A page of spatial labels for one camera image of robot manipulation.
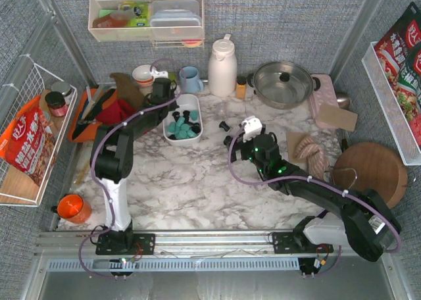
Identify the light blue mug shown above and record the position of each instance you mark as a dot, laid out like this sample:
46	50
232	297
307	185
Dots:
190	81

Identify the round wooden board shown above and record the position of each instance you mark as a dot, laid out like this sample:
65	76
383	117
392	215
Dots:
378	168

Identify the steel lid jar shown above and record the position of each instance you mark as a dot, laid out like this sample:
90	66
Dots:
62	87

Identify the green label bottle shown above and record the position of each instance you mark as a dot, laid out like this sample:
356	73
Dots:
143	13

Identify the yellow spice jar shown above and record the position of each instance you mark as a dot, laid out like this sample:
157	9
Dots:
241	87

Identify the white thermos jug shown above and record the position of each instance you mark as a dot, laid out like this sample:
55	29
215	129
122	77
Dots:
222	67

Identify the orange striped white bowl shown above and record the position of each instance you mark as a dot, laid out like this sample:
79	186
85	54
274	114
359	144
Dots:
142	75

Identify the clear wall shelf bin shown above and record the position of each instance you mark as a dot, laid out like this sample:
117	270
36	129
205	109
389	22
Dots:
107	23

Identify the white mesh basket right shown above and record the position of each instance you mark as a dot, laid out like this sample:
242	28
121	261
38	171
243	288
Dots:
398	125

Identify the black kitchen knife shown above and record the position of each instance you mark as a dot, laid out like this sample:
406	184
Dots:
85	130

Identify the orange seasoning packet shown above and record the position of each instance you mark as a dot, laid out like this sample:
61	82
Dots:
25	144

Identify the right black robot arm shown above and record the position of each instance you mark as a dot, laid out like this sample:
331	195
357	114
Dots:
370	227

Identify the red lid jar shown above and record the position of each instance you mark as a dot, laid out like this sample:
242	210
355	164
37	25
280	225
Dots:
56	103

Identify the red cloth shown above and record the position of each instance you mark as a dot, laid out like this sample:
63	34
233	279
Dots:
117	112

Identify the cardboard piece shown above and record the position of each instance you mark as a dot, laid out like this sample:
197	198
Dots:
336	117

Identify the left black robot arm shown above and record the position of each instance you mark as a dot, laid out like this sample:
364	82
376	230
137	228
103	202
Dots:
112	155

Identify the white handle knife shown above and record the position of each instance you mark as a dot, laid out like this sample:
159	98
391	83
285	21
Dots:
91	102

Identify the wire hanger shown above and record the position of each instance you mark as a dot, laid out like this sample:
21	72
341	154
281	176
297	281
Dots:
344	177

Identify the steel pot with lid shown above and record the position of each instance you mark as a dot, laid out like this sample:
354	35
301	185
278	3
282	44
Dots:
283	85

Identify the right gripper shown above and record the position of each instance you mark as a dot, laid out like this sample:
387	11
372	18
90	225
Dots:
235	142

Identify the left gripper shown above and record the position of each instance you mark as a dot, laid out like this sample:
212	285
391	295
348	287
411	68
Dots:
168	106

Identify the white storage basket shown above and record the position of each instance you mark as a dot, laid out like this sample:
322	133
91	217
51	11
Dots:
186	102

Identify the clear plastic food containers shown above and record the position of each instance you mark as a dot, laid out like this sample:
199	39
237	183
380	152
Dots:
175	19

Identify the white wire basket left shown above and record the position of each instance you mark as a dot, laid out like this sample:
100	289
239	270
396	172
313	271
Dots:
17	189

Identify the brown cloth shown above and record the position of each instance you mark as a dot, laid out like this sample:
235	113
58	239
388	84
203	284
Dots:
127	90

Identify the pink tray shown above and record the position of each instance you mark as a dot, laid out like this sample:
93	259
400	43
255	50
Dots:
325	93

